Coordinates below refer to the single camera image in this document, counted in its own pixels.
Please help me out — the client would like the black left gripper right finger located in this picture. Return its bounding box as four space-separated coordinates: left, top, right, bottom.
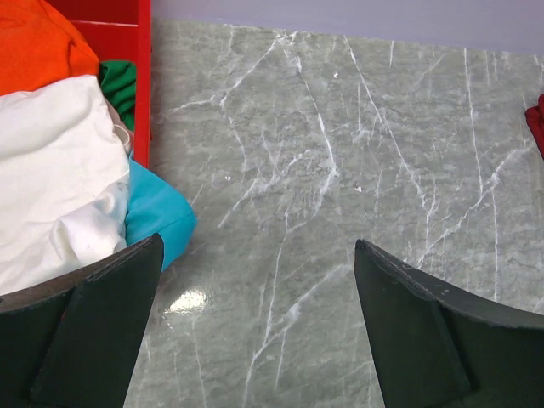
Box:
354 240 543 407

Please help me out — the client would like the orange t shirt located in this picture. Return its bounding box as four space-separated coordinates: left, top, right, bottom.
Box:
1 1 99 95

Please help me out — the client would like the red plastic bin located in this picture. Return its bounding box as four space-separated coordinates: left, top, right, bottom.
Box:
50 0 151 167

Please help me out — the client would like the dark red folded t shirt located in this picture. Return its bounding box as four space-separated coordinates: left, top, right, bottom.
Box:
524 94 544 158

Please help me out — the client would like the white t shirt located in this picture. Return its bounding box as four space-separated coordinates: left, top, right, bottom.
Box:
1 75 129 294

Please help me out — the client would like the green t shirt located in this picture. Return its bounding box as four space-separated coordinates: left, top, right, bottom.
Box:
99 60 137 131

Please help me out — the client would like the light blue t shirt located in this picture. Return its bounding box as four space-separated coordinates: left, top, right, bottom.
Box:
125 159 197 269

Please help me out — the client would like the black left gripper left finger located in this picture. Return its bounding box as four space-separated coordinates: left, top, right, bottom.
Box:
1 234 163 407

